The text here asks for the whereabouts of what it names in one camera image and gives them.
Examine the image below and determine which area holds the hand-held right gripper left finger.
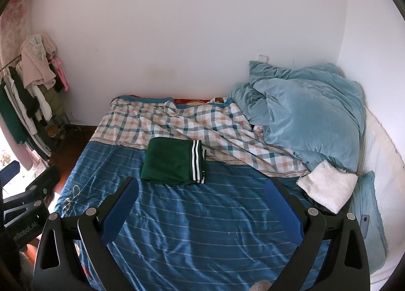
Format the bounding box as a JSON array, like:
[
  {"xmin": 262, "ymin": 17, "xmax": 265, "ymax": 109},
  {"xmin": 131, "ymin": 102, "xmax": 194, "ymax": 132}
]
[{"xmin": 32, "ymin": 176, "xmax": 140, "ymax": 291}]

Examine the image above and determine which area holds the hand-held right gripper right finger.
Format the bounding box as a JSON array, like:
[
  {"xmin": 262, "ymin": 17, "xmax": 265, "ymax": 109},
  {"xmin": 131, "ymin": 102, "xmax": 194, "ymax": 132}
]
[{"xmin": 265, "ymin": 177, "xmax": 371, "ymax": 291}]

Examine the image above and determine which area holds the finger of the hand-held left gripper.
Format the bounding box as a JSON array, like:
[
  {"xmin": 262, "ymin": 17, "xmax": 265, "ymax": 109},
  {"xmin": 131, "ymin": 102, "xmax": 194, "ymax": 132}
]
[
  {"xmin": 0, "ymin": 161, "xmax": 22, "ymax": 198},
  {"xmin": 19, "ymin": 165, "xmax": 62, "ymax": 208}
]

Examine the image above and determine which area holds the green jacket with striped cuffs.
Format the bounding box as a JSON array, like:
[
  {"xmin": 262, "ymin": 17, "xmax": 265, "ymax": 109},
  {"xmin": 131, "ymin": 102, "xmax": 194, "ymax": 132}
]
[{"xmin": 140, "ymin": 137, "xmax": 208, "ymax": 185}]

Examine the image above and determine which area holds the metal clothes rack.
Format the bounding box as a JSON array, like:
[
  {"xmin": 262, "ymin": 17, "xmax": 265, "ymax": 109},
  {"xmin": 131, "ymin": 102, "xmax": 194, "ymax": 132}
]
[{"xmin": 0, "ymin": 55, "xmax": 86, "ymax": 165}]

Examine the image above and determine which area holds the brown plush toy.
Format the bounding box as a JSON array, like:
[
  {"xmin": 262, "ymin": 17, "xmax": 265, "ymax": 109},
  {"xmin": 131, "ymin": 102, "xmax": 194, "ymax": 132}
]
[{"xmin": 46, "ymin": 125, "xmax": 67, "ymax": 140}]

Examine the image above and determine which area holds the white fluffy towel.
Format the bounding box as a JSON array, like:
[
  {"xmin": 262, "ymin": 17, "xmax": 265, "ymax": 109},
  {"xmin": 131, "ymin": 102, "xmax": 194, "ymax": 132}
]
[{"xmin": 296, "ymin": 160, "xmax": 359, "ymax": 215}]

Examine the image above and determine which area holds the dark green hanging garment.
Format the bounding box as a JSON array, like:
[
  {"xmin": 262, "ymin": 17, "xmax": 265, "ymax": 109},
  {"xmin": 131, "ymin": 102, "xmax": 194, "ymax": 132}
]
[{"xmin": 0, "ymin": 87, "xmax": 24, "ymax": 144}]

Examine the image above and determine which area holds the white hanging garment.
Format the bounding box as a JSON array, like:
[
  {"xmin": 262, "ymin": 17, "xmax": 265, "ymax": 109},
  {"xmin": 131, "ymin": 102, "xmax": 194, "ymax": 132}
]
[{"xmin": 27, "ymin": 84, "xmax": 53, "ymax": 122}]

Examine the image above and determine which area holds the black hanging garment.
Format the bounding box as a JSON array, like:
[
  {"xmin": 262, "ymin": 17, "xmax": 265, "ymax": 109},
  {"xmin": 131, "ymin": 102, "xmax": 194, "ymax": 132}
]
[{"xmin": 8, "ymin": 66, "xmax": 40, "ymax": 119}]

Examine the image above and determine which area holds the blue striped plaid bedsheet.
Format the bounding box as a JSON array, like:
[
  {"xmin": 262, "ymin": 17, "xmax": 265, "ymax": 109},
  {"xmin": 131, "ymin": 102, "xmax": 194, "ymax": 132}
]
[{"xmin": 53, "ymin": 95, "xmax": 336, "ymax": 291}]

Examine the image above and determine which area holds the olive padded garment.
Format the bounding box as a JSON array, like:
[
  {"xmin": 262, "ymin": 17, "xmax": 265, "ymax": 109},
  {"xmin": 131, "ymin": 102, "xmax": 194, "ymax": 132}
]
[{"xmin": 43, "ymin": 87, "xmax": 65, "ymax": 118}]

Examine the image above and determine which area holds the blue smartphone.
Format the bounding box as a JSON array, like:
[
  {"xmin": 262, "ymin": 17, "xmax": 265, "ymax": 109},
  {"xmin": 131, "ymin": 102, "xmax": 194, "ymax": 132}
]
[{"xmin": 360, "ymin": 214, "xmax": 370, "ymax": 238}]

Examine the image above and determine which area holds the light blue pillow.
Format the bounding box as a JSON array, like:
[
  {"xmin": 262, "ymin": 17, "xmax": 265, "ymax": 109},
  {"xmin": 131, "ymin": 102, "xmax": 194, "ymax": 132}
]
[{"xmin": 348, "ymin": 171, "xmax": 388, "ymax": 274}]

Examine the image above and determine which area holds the light blue duvet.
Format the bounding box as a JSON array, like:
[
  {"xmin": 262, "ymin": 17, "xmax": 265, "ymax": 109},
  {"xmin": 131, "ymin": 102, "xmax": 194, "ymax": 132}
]
[{"xmin": 227, "ymin": 60, "xmax": 367, "ymax": 174}]

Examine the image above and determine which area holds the bright pink garment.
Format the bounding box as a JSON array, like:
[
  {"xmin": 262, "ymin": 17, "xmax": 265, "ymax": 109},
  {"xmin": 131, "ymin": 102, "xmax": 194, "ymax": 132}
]
[{"xmin": 51, "ymin": 56, "xmax": 69, "ymax": 91}]

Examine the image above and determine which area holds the pink fluffy garment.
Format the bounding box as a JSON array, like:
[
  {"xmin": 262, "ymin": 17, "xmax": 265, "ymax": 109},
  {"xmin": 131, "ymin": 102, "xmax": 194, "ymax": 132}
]
[{"xmin": 19, "ymin": 34, "xmax": 58, "ymax": 90}]

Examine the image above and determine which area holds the white quilted mattress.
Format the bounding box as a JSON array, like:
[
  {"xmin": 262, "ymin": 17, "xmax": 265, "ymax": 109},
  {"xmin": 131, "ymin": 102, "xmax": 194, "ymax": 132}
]
[{"xmin": 354, "ymin": 106, "xmax": 405, "ymax": 285}]

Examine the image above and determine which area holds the red cloth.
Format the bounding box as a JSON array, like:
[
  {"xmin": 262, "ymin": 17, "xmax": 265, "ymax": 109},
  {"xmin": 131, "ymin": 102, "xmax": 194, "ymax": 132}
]
[{"xmin": 172, "ymin": 98, "xmax": 211, "ymax": 106}]

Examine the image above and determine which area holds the pink floral curtain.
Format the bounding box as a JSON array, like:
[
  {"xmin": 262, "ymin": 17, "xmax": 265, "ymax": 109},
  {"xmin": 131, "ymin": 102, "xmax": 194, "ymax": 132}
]
[{"xmin": 0, "ymin": 0, "xmax": 34, "ymax": 72}]

